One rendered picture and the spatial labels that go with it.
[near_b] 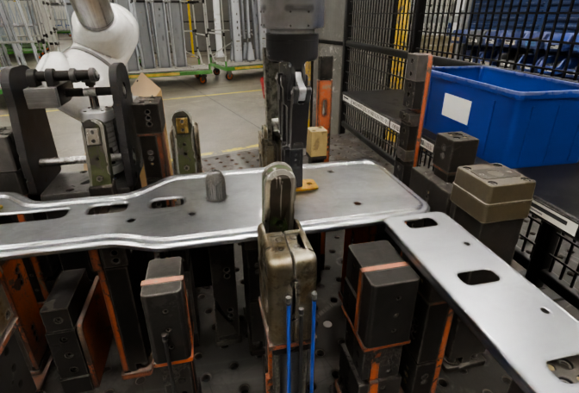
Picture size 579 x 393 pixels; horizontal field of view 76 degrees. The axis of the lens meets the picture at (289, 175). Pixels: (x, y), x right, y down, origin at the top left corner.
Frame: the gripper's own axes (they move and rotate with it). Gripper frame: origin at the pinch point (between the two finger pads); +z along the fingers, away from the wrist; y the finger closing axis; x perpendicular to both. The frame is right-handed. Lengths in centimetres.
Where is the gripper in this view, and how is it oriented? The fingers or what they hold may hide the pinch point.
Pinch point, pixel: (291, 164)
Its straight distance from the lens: 60.3
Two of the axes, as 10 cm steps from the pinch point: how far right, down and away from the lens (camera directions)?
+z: 0.0, 9.2, 4.0
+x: 9.8, -0.9, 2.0
